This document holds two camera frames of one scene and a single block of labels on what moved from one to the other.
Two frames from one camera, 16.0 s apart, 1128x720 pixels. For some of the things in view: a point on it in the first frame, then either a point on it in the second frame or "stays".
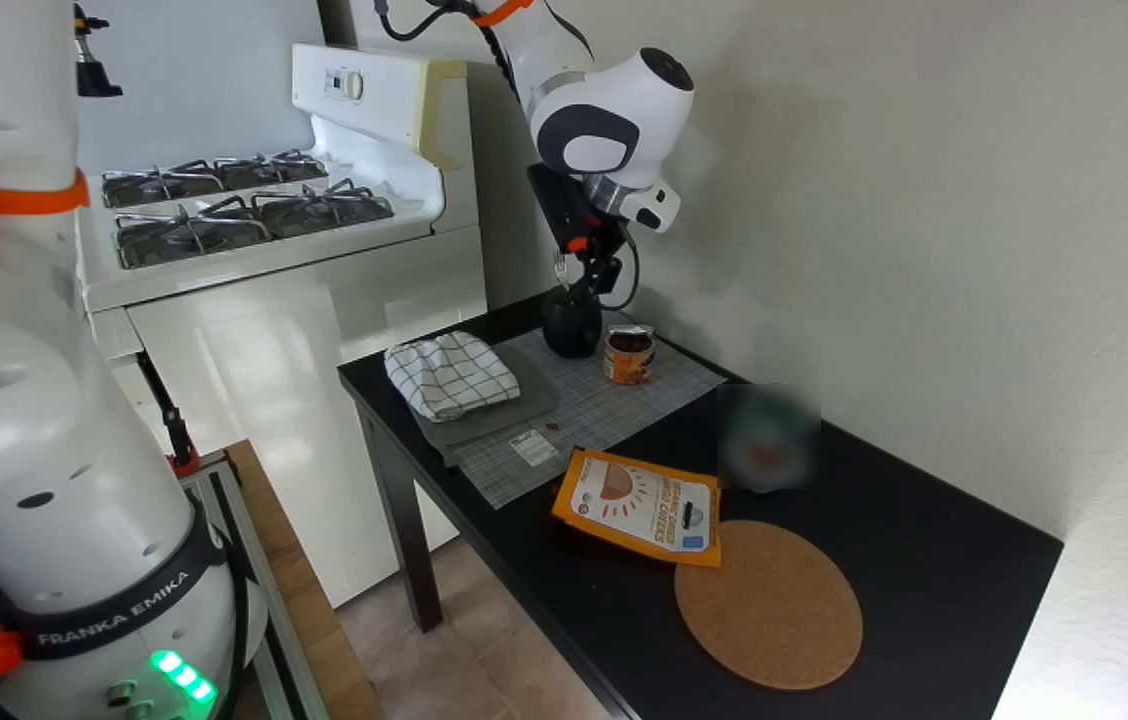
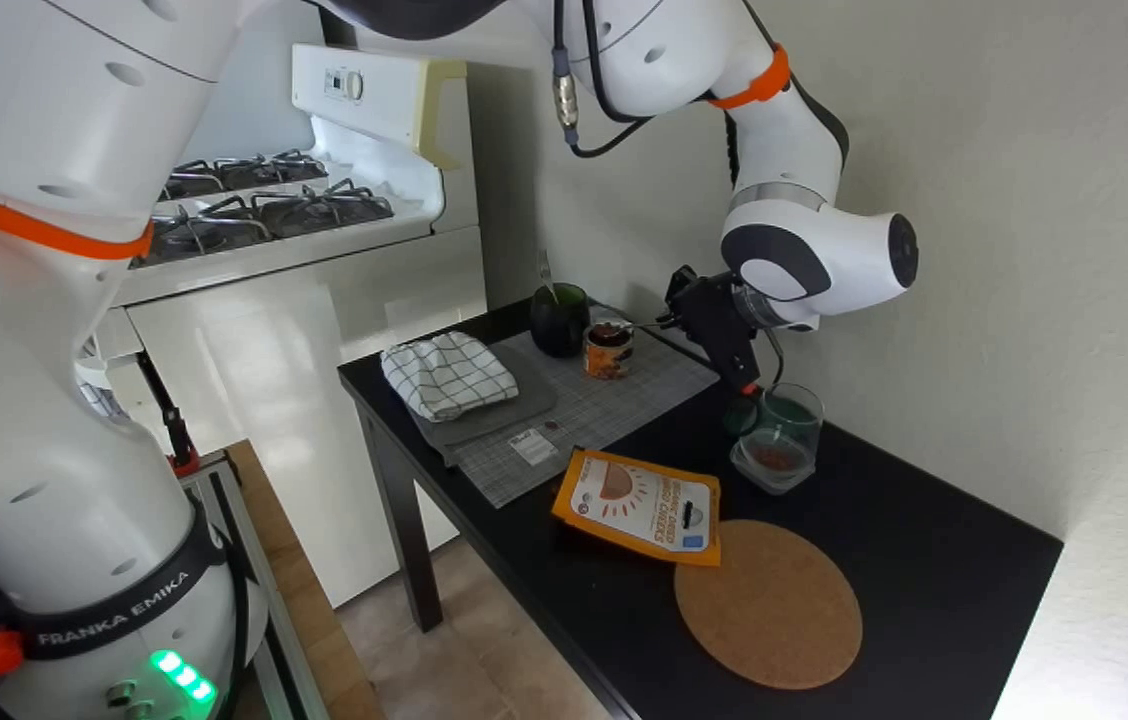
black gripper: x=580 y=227 to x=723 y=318
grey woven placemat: x=566 y=409 stays
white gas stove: x=251 y=281 stays
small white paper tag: x=531 y=444 stays
